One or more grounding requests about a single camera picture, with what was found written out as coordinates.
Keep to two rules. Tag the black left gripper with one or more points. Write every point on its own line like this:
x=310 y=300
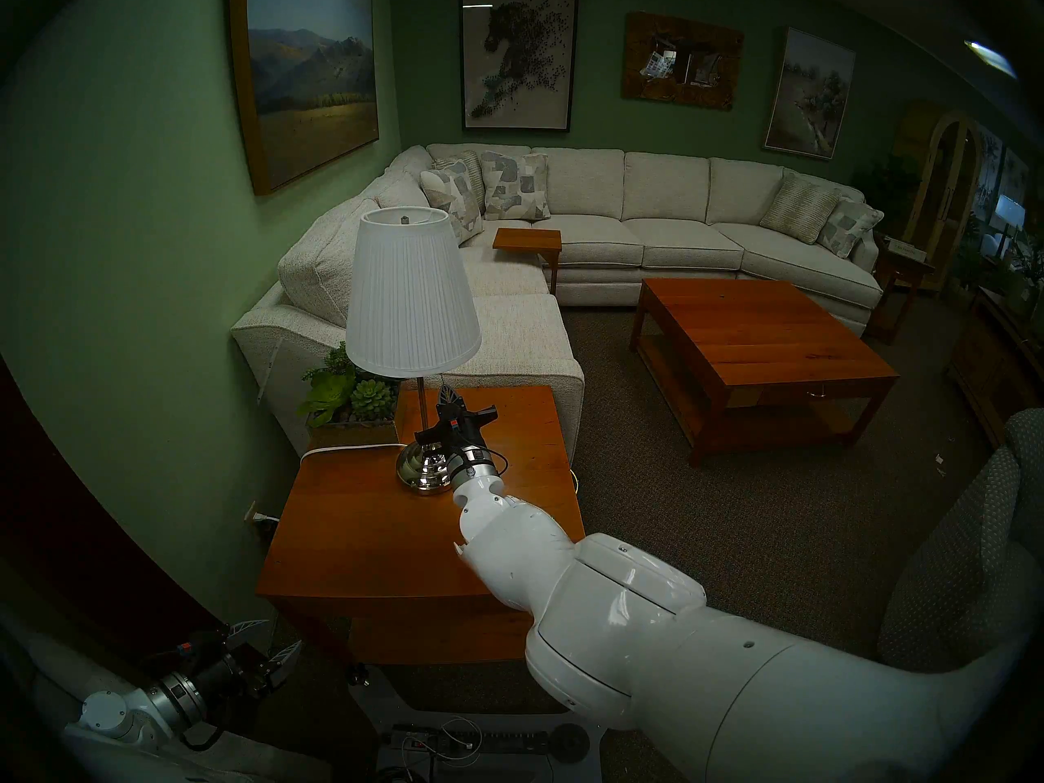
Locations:
x=220 y=667

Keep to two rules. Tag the framed mountain landscape painting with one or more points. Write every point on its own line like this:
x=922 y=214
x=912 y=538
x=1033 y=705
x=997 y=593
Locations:
x=314 y=80

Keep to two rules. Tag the black power strip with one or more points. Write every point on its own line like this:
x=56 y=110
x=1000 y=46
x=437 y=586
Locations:
x=432 y=745

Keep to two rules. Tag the black framed horse artwork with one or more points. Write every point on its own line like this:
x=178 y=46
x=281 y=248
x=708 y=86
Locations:
x=519 y=55

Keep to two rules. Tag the dark wooden console table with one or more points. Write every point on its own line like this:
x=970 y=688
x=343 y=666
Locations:
x=991 y=365

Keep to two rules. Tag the patterned grey armchair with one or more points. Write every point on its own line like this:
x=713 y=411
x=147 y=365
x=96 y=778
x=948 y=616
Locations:
x=962 y=561

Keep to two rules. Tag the small wooden sofa table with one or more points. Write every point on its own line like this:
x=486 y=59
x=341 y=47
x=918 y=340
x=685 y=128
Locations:
x=526 y=239

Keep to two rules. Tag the dark leafy floor plant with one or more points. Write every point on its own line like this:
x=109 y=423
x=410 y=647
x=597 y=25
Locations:
x=885 y=190

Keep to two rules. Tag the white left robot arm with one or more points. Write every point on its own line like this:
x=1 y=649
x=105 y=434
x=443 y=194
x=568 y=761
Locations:
x=110 y=716

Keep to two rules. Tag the wall outlet with plug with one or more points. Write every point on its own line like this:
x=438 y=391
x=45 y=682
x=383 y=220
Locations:
x=261 y=522

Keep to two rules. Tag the rustic wood framed mirror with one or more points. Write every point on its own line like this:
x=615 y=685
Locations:
x=683 y=59

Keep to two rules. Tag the framed tree painting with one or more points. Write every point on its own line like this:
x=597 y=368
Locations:
x=809 y=94

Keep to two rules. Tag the large wooden coffee table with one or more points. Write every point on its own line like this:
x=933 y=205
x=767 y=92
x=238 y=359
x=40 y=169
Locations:
x=754 y=341

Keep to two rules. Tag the arched light wood cabinet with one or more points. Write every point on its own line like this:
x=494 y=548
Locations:
x=942 y=190

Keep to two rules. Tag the table lamp white pleated shade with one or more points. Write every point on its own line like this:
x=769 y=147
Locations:
x=408 y=300

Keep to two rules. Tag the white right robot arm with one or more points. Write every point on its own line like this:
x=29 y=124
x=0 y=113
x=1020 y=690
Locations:
x=652 y=626

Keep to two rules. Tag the grey patchwork throw pillow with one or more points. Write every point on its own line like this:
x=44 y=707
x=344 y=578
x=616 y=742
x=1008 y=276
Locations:
x=449 y=190
x=515 y=186
x=848 y=228

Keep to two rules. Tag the striped beige throw pillow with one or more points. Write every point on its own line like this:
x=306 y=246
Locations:
x=799 y=208
x=473 y=170

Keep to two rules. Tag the ceiling light fixture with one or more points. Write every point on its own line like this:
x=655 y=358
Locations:
x=990 y=58

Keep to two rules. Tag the dark wooden side table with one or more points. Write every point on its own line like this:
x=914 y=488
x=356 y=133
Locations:
x=895 y=284

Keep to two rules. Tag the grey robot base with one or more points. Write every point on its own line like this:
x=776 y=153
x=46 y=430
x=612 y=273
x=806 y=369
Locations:
x=383 y=708

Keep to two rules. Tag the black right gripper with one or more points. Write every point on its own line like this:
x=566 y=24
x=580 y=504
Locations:
x=461 y=451

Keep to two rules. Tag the succulent planter box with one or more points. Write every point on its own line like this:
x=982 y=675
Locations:
x=347 y=398

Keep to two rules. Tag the cherry wood end table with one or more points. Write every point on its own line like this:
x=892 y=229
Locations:
x=367 y=528

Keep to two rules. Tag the cream sectional sofa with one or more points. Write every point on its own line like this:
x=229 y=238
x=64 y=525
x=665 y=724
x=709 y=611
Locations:
x=669 y=206

